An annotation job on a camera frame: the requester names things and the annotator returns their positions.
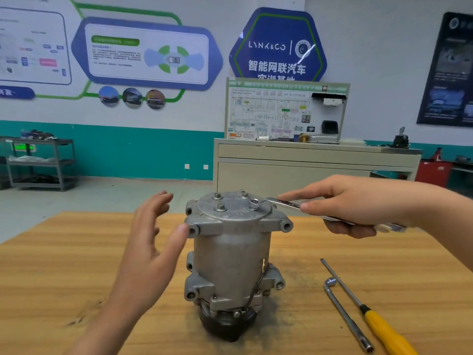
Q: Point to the silver combination wrench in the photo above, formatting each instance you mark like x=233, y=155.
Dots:
x=284, y=204

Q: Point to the person's right hand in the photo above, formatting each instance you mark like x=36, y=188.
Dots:
x=362, y=203

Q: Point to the small black device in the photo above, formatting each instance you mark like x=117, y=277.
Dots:
x=400, y=140

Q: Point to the white infographic wall panel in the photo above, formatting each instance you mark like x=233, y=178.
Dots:
x=29, y=40

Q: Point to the silver L-shaped socket wrench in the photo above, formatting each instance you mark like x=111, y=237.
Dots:
x=347, y=314

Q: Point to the beige workbench cabinet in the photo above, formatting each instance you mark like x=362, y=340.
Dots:
x=295, y=162

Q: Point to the blue rounded infographic panel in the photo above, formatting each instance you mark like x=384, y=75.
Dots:
x=118, y=51

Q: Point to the person's left hand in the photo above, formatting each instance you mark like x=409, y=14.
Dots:
x=148, y=255

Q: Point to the round photo wall decal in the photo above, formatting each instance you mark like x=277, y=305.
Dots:
x=155, y=99
x=109, y=95
x=132, y=96

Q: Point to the white wiring display board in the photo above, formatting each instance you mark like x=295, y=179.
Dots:
x=266, y=111

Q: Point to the blue hexagon wall sign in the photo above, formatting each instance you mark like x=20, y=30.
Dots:
x=277, y=40

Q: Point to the grey metal compressor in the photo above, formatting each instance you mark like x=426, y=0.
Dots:
x=229, y=255

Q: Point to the dark wall poster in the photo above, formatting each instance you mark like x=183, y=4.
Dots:
x=447, y=70

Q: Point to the grey metal shelf cart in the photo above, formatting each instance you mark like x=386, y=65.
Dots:
x=41, y=170

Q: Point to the red cabinet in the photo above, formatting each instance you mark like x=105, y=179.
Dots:
x=434, y=173

